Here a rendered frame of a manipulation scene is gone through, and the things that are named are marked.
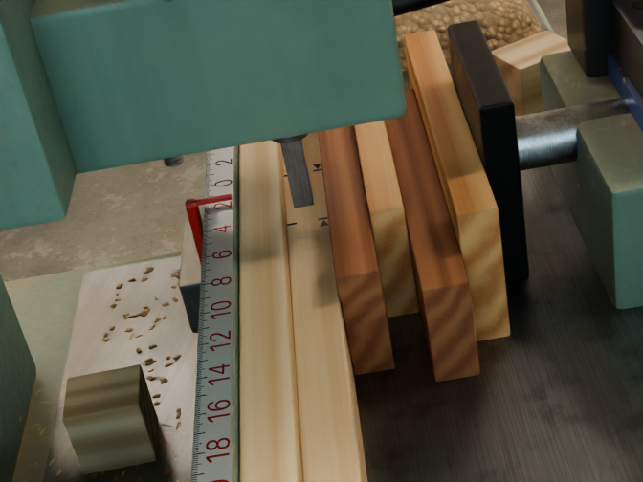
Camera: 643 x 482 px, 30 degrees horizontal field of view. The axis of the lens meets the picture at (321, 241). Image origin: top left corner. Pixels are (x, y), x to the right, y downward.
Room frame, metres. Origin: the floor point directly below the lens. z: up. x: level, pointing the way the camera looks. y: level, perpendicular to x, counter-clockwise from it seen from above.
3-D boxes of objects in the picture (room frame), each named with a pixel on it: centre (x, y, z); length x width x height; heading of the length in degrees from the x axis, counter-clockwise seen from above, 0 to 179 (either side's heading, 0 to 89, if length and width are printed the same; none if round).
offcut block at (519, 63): (0.61, -0.14, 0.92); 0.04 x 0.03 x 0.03; 111
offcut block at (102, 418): (0.50, 0.13, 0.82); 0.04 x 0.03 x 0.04; 90
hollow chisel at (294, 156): (0.46, 0.00, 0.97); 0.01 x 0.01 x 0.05; 87
